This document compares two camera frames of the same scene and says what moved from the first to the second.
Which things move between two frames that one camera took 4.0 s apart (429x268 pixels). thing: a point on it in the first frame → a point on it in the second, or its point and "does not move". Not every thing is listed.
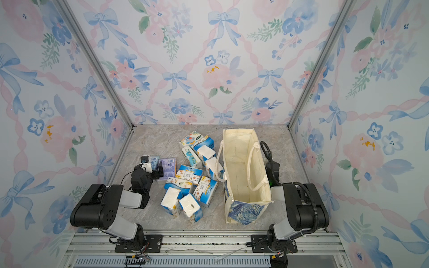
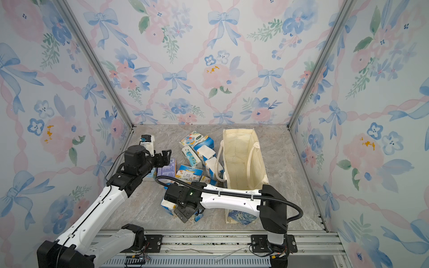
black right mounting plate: x=259 y=244 does not move
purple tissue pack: x=169 y=167 does not move
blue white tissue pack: x=170 y=203 does not move
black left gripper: x=157 y=175 → x=162 y=163
